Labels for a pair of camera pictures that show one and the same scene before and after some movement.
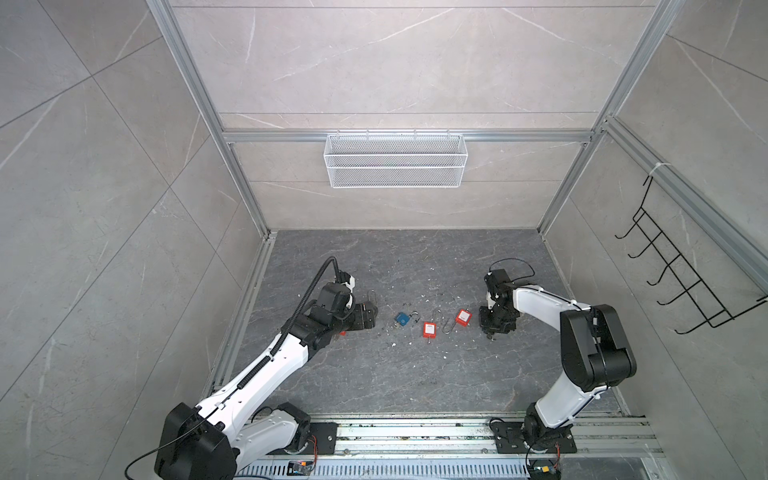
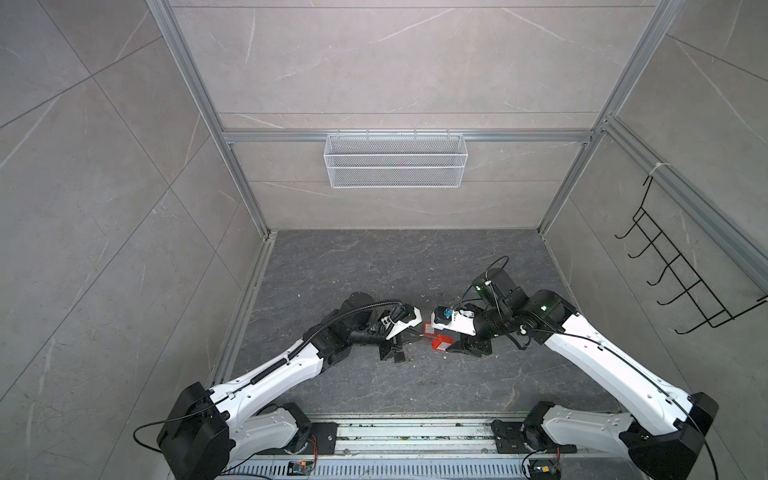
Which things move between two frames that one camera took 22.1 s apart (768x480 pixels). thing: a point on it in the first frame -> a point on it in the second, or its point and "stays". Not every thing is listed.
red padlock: x=464 y=317 -> x=442 y=342
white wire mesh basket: x=393 y=161 stays
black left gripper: x=361 y=321 -> x=396 y=344
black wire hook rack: x=711 y=310 stays
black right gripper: x=486 y=325 -> x=470 y=344
